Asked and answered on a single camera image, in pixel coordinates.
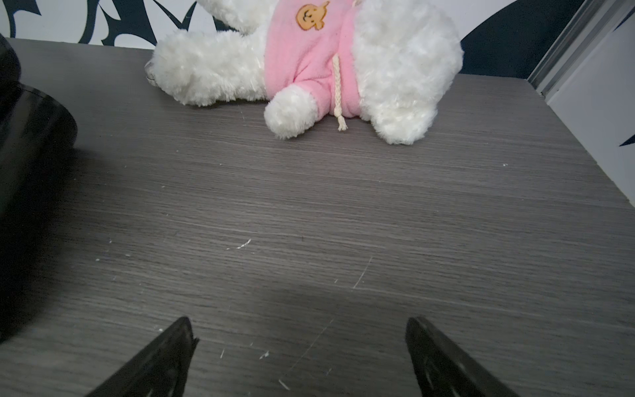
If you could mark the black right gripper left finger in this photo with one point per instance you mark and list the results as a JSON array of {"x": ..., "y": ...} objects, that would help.
[{"x": 160, "y": 369}]

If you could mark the white teddy bear pink shirt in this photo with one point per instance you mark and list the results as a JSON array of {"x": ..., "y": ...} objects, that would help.
[{"x": 386, "y": 62}]

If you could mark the black drawer cabinet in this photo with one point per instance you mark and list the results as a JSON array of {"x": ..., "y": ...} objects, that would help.
[{"x": 37, "y": 138}]

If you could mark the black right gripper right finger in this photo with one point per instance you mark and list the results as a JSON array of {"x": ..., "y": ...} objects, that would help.
[{"x": 442, "y": 368}]

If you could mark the aluminium frame post right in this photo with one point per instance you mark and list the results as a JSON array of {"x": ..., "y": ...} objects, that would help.
[{"x": 589, "y": 27}]

